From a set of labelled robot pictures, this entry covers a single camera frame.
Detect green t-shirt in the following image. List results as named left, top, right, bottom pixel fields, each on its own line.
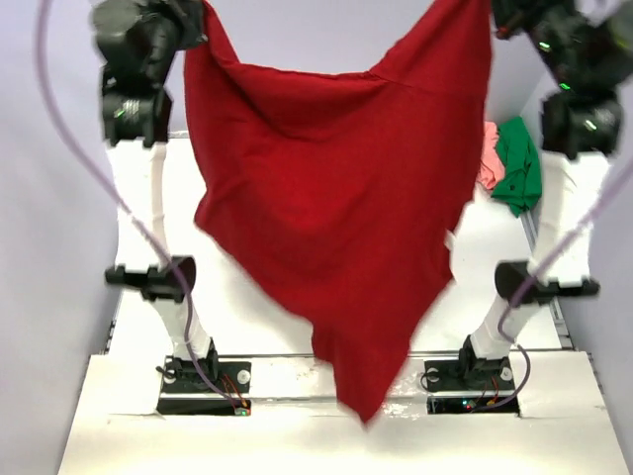
left=492, top=117, right=542, bottom=218

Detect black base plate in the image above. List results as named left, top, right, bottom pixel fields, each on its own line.
left=419, top=358, right=520, bottom=416
left=156, top=356, right=251, bottom=417

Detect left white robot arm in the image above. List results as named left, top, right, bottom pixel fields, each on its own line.
left=92, top=1, right=220, bottom=392

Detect pink t-shirt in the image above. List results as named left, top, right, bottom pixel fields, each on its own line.
left=477, top=122, right=505, bottom=192

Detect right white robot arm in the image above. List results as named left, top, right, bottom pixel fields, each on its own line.
left=454, top=1, right=632, bottom=388

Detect red t-shirt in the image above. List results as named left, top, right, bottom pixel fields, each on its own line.
left=184, top=0, right=492, bottom=424

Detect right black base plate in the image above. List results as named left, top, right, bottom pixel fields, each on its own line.
left=419, top=358, right=520, bottom=416

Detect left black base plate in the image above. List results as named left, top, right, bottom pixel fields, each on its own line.
left=156, top=356, right=251, bottom=417

